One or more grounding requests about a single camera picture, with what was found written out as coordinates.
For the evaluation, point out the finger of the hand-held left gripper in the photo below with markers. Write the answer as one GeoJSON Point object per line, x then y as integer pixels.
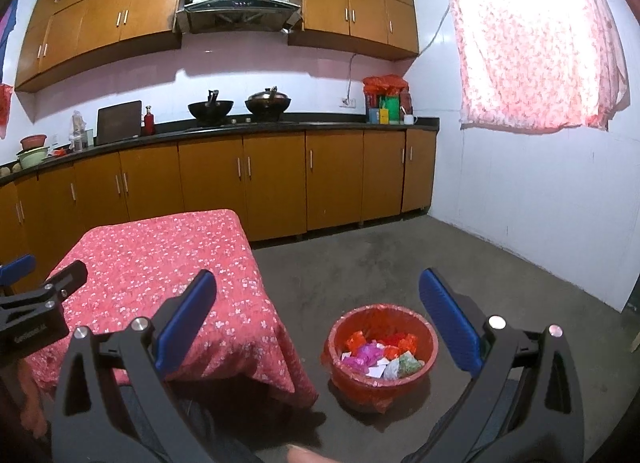
{"type": "Point", "coordinates": [17, 268]}
{"type": "Point", "coordinates": [65, 278]}

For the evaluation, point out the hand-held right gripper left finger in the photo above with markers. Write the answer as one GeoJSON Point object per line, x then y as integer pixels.
{"type": "Point", "coordinates": [185, 323]}

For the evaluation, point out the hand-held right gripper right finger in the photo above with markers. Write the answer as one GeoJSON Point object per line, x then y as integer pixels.
{"type": "Point", "coordinates": [450, 318]}

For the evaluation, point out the orange printed plastic bag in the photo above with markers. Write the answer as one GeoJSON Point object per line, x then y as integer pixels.
{"type": "Point", "coordinates": [402, 343]}
{"type": "Point", "coordinates": [356, 340]}

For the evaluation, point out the green plastic bag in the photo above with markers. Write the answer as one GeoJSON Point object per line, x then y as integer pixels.
{"type": "Point", "coordinates": [411, 365]}

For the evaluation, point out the clear plastic bags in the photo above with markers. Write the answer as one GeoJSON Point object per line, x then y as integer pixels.
{"type": "Point", "coordinates": [391, 369]}

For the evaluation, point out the purple plastic bag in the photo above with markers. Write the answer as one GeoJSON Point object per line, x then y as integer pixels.
{"type": "Point", "coordinates": [365, 355]}

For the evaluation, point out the large red plastic basin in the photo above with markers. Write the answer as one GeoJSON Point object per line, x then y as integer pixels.
{"type": "Point", "coordinates": [345, 378]}

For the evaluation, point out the person's left forearm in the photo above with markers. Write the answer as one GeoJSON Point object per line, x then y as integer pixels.
{"type": "Point", "coordinates": [32, 403]}

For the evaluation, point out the red floral tablecloth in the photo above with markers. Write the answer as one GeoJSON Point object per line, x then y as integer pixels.
{"type": "Point", "coordinates": [150, 253]}

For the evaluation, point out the person's left leg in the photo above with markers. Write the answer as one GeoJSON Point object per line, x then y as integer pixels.
{"type": "Point", "coordinates": [142, 408]}

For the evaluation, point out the small red basin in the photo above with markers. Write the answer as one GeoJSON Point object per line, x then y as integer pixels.
{"type": "Point", "coordinates": [33, 142]}

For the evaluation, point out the tall clear plastic bag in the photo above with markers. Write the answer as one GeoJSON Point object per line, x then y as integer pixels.
{"type": "Point", "coordinates": [78, 128]}

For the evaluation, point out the red hanging plastic bag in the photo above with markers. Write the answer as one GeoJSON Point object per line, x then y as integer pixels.
{"type": "Point", "coordinates": [5, 108]}

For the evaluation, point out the dark cutting board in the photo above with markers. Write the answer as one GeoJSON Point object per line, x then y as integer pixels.
{"type": "Point", "coordinates": [118, 123]}

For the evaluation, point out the lower wooden cabinets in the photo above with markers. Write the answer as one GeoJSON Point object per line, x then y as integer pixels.
{"type": "Point", "coordinates": [280, 178]}

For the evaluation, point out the wooden cabinets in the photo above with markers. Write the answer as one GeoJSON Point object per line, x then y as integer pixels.
{"type": "Point", "coordinates": [100, 18]}
{"type": "Point", "coordinates": [280, 178]}

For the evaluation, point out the red bottle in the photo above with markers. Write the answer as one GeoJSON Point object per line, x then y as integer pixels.
{"type": "Point", "coordinates": [149, 124]}

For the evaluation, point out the white mug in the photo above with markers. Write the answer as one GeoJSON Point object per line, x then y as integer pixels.
{"type": "Point", "coordinates": [408, 119]}

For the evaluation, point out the yellow box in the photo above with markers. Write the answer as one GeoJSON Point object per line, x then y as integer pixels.
{"type": "Point", "coordinates": [383, 116]}

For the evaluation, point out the blue cup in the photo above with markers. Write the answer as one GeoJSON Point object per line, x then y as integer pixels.
{"type": "Point", "coordinates": [373, 116]}

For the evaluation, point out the green box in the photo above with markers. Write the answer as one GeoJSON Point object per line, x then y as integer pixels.
{"type": "Point", "coordinates": [390, 105]}

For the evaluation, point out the black countertop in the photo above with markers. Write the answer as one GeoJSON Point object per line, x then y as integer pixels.
{"type": "Point", "coordinates": [325, 125]}

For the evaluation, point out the black wok with lid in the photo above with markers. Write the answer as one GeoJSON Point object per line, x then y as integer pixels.
{"type": "Point", "coordinates": [267, 105]}

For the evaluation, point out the pink hanging cloth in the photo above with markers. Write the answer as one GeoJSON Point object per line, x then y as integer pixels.
{"type": "Point", "coordinates": [7, 33]}

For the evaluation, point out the upper wooden cabinets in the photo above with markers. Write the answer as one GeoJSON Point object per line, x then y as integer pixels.
{"type": "Point", "coordinates": [100, 18]}

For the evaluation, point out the pink floral curtain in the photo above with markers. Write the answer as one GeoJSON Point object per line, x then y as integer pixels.
{"type": "Point", "coordinates": [535, 43]}

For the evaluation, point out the wall socket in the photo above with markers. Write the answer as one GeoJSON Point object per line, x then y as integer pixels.
{"type": "Point", "coordinates": [347, 102]}

